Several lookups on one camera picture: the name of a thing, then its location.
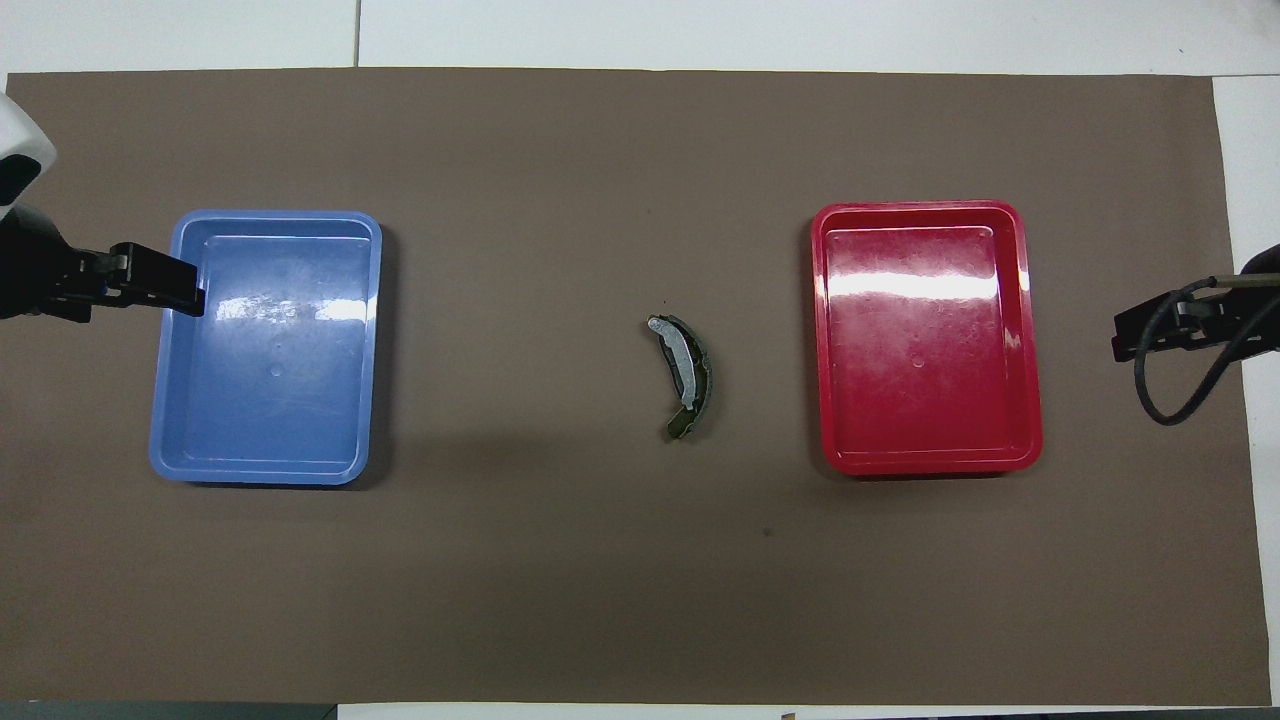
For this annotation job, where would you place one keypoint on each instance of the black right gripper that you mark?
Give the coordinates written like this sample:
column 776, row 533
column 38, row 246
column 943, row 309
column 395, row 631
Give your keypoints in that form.
column 1262, row 300

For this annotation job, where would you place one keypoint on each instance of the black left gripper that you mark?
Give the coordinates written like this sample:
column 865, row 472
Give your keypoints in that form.
column 40, row 270

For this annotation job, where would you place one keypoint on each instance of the curved brake shoe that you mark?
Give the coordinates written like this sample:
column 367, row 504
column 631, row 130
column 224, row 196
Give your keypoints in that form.
column 685, row 365

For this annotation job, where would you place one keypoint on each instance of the blue plastic tray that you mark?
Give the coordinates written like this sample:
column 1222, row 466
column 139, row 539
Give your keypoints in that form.
column 270, row 400

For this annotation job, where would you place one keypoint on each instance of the red plastic tray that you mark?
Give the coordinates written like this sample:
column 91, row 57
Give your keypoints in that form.
column 925, row 380

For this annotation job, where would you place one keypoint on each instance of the brown table mat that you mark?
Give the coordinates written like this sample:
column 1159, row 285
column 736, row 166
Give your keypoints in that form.
column 600, row 200

